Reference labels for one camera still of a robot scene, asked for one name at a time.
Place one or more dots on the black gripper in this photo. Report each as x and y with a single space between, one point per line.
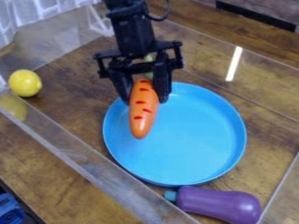
135 39

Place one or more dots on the orange toy carrot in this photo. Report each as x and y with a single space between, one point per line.
143 106

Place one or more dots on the round blue tray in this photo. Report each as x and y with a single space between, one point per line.
197 141

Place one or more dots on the yellow toy lemon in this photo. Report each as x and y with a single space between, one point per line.
25 83

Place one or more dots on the white mesh curtain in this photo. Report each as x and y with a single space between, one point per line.
23 12

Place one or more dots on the purple toy eggplant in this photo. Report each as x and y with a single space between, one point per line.
233 206

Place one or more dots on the blue device corner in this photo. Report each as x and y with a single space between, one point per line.
11 211

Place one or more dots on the clear acrylic barrier wall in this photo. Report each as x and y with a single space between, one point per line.
54 160

